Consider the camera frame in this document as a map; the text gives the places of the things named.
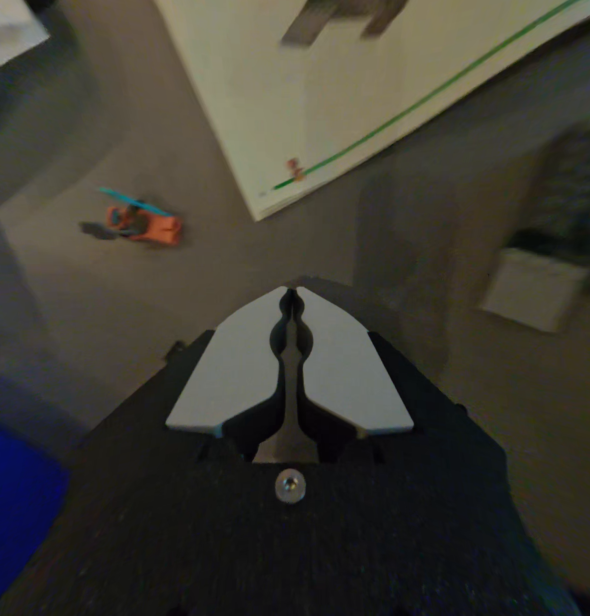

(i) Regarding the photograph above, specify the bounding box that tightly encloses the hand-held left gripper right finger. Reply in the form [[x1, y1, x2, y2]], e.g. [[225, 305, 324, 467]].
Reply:
[[294, 286, 415, 434]]

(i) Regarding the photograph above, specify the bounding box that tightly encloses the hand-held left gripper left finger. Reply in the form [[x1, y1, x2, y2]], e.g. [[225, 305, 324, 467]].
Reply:
[[165, 286, 294, 432]]

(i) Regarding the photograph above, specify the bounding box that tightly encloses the orange toy minifigure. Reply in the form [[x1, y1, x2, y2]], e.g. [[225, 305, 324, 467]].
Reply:
[[78, 186, 184, 249]]

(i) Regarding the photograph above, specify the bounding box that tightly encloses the grey toy brick plate assembly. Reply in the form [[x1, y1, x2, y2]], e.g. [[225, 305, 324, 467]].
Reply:
[[478, 127, 590, 334]]

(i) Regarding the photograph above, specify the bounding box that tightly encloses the instruction booklet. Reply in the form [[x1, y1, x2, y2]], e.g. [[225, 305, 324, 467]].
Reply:
[[153, 0, 590, 222]]

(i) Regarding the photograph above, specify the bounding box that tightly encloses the blue plastic bin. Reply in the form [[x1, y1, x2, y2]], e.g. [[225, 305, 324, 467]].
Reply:
[[0, 414, 73, 616]]

